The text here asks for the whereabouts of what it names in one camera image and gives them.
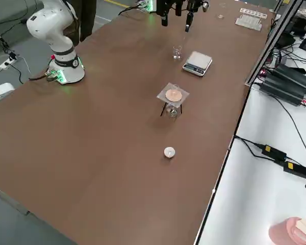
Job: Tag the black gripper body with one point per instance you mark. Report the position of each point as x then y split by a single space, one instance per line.
193 5

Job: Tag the thin glass stirring rod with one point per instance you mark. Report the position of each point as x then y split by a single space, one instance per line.
184 40

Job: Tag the small glass beaker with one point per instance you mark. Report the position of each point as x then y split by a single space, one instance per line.
177 53

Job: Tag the silver digital balance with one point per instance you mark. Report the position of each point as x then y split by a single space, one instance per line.
197 62

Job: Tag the white test tube rack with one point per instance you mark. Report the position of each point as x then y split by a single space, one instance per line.
250 20

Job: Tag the black tripod stand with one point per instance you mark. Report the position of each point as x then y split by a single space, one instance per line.
163 109

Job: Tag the glass alcohol lamp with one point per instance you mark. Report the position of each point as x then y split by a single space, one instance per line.
172 112

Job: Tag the person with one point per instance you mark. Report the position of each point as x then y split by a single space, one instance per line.
88 20

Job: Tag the black finned power supply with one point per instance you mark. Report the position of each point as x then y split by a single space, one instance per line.
283 93
295 76

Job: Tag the small white lamp cap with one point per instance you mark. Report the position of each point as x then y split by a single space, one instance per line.
169 152

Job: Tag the black power adapter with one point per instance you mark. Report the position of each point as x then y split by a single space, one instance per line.
274 152
297 169

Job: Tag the white power strip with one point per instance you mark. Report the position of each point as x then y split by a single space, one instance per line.
7 63

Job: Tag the white box with label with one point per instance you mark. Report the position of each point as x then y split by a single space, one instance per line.
0 93

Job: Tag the pink cup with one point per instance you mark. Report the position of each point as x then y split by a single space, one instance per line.
288 232

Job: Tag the aluminium frame post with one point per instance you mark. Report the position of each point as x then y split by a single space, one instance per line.
270 43

